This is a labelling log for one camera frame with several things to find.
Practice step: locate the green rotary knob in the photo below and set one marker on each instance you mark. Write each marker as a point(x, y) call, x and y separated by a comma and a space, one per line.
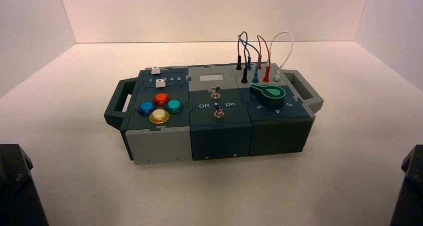
point(269, 95)

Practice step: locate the green push button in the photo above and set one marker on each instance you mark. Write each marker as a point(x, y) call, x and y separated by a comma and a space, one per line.
point(173, 106)

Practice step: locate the white slider knob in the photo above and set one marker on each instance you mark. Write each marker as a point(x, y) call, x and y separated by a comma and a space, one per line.
point(160, 83)
point(155, 70)

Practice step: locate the dark blue grey task box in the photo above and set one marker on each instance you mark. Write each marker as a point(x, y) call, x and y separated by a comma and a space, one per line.
point(218, 142)

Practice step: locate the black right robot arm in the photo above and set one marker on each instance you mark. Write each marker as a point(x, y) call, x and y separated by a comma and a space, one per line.
point(411, 191)

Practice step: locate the yellow push button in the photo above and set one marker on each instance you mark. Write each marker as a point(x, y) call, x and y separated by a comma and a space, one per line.
point(159, 116)

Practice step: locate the metal toggle switch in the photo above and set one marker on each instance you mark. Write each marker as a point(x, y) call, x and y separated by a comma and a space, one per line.
point(216, 93)
point(218, 112)

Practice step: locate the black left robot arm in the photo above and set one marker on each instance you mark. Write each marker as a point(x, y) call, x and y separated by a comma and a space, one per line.
point(16, 191)

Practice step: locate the red push button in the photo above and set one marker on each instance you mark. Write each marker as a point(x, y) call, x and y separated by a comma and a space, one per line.
point(161, 99)

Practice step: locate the white display window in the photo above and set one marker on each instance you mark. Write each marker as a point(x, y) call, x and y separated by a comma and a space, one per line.
point(211, 78)

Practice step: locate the blue push button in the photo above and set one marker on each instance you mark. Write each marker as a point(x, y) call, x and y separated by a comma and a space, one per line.
point(145, 108)

